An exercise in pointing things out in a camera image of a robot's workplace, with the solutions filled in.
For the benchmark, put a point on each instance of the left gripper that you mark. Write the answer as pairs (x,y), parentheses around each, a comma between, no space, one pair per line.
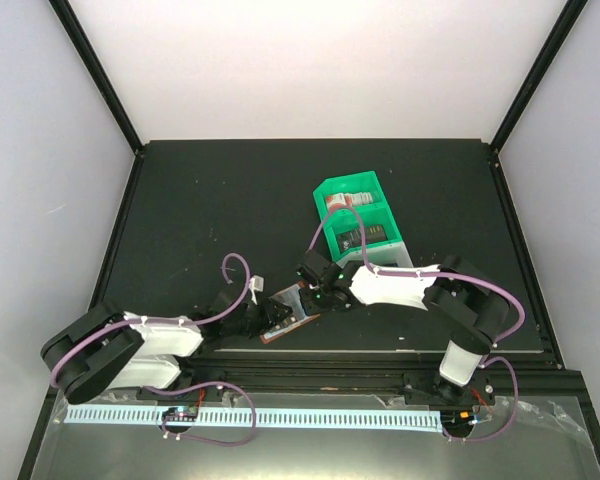
(269,315)

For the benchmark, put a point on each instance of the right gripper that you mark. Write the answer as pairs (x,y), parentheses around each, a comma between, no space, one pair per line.
(310,307)

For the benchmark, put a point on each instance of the brown leather card holder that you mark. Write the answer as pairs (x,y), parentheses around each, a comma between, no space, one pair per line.
(277,332)

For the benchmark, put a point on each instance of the white bin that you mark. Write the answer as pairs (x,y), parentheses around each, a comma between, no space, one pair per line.
(392,254)

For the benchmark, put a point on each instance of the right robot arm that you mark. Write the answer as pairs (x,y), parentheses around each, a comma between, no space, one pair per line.
(472,309)

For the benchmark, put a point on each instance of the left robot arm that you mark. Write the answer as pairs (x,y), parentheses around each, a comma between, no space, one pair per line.
(108,348)

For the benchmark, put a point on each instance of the black cards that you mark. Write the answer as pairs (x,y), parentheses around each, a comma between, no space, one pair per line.
(362,236)

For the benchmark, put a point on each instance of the red white cards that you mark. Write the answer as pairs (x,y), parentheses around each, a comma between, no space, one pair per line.
(348,199)

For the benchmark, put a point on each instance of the green middle bin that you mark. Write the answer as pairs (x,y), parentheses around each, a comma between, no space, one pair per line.
(343,220)

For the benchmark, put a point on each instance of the green bin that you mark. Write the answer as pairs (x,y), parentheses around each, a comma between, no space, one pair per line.
(343,220)
(359,182)

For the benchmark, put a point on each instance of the green upper bin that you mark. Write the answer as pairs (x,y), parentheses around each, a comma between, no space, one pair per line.
(359,182)

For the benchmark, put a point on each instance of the left circuit board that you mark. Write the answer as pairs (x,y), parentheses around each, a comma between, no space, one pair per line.
(181,413)

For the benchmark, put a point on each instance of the circuit board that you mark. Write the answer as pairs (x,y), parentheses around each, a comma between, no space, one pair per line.
(181,413)
(469,418)

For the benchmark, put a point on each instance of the right circuit board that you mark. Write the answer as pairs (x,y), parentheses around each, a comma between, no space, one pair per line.
(469,418)

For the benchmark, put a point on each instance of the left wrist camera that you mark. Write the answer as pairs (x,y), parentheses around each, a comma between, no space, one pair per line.
(256,287)

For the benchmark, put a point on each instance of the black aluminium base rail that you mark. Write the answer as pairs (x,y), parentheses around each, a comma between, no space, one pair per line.
(383,373)

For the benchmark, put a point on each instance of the white slotted cable duct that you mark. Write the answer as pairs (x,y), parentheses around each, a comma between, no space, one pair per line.
(145,415)

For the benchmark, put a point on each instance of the left black frame post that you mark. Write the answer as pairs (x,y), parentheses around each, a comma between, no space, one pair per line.
(85,50)

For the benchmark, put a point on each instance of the black frame post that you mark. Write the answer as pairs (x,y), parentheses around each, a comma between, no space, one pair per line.
(552,45)
(85,50)

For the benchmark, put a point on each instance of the right black frame post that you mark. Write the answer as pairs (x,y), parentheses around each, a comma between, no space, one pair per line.
(552,45)

